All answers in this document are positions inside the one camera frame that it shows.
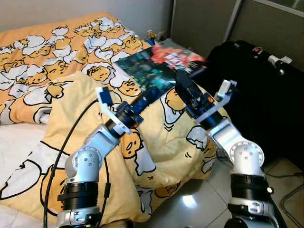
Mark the dark illustrated paperback book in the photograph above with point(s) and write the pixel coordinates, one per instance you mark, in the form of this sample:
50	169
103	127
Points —
156	66

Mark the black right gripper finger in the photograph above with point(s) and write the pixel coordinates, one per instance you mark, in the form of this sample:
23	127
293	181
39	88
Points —
183	83

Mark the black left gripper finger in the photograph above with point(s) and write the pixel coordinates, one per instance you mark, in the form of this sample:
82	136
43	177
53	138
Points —
148	99

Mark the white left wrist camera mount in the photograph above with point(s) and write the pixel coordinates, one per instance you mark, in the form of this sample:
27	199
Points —
114	121

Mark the orange egg-print blanket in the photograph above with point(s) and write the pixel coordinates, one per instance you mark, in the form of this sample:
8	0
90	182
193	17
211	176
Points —
47	52

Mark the grey metal chair leg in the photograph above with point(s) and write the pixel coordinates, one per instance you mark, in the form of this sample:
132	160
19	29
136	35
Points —
285	199

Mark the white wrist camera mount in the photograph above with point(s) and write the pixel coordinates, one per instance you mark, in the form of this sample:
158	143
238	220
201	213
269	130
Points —
114	121
227	89

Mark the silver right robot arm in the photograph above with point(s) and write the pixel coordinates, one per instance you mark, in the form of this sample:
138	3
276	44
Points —
247	159

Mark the black suitcase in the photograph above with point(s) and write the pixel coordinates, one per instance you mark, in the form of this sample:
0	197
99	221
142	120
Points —
266	104

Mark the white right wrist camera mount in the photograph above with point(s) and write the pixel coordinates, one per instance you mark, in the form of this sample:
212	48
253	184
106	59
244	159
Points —
227	89

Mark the pale yellow egg-print duvet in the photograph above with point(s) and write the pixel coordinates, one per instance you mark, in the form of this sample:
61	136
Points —
156	156

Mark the red white luggage tag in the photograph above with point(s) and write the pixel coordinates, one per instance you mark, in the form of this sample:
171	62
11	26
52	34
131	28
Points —
258	50

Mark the grey framed door panel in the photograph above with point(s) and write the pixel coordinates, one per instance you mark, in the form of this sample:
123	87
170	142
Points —
204	23

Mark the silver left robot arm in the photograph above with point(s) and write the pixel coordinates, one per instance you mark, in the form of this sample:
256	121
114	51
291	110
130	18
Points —
85	164

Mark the small brown bottle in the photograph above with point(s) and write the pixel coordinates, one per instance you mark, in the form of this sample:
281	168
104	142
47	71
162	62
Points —
152	35

